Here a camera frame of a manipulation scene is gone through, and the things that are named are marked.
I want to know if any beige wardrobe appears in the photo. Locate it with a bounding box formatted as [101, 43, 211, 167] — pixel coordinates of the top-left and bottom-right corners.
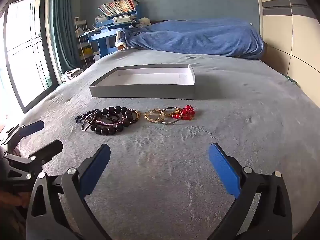
[255, 0, 320, 88]

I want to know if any stack of papers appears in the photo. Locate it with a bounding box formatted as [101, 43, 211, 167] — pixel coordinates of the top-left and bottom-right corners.
[111, 14, 137, 25]

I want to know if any blue desk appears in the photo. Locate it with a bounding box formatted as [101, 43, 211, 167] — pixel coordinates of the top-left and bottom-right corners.
[87, 9, 138, 58]

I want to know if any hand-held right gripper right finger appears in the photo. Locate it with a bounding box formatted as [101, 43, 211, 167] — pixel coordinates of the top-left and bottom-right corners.
[209, 142, 293, 240]

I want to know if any red bead bracelet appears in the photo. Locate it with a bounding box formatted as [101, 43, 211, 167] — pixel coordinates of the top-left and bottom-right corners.
[171, 104, 195, 121]

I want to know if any row of books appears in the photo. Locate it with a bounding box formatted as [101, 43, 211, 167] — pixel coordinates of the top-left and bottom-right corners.
[97, 0, 139, 17]

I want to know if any silver bangle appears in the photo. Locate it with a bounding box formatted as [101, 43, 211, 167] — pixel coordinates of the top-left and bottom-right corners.
[161, 107, 180, 125]
[81, 112, 97, 131]

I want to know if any blue fleece blanket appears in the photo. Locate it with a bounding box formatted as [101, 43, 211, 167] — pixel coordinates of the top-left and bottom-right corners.
[115, 18, 265, 59]

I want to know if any dark blue beaded bracelet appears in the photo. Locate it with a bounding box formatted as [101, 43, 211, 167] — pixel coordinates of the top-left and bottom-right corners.
[75, 109, 99, 125]

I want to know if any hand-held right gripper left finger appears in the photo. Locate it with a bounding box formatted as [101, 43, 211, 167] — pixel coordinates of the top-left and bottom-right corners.
[26, 144, 112, 240]

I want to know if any black framed window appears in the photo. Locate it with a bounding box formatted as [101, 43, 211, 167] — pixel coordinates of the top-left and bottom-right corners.
[2, 0, 59, 114]

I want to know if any white trolley shelf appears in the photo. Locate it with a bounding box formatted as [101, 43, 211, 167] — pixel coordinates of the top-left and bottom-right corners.
[74, 17, 94, 68]

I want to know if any large black bead bracelet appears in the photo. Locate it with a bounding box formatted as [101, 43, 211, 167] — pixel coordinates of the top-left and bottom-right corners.
[90, 106, 134, 136]

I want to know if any gold ornate bracelet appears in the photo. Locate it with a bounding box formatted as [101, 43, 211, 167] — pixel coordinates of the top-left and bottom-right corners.
[140, 109, 165, 124]

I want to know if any pink bead bracelet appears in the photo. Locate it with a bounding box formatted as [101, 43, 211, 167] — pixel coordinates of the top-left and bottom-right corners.
[94, 120, 123, 126]

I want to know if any grey cardboard box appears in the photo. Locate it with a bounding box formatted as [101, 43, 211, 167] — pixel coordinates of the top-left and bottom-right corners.
[89, 64, 196, 100]

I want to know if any grey bed cover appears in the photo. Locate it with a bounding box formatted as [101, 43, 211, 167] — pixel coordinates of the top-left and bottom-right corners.
[19, 46, 309, 240]

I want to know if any person's left hand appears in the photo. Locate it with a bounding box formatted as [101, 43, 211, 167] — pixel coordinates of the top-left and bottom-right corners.
[0, 191, 30, 208]

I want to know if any white plush toy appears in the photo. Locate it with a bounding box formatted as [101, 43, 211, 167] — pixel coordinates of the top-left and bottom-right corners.
[135, 17, 152, 28]

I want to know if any teal curtain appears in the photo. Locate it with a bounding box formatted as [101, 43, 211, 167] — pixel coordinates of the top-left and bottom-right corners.
[50, 0, 83, 74]

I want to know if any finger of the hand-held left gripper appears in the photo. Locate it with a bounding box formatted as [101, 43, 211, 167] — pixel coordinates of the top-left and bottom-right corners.
[4, 120, 45, 146]
[4, 140, 63, 181]

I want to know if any purple bead bracelet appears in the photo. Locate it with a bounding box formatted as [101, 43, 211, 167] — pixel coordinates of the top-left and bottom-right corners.
[122, 109, 140, 124]

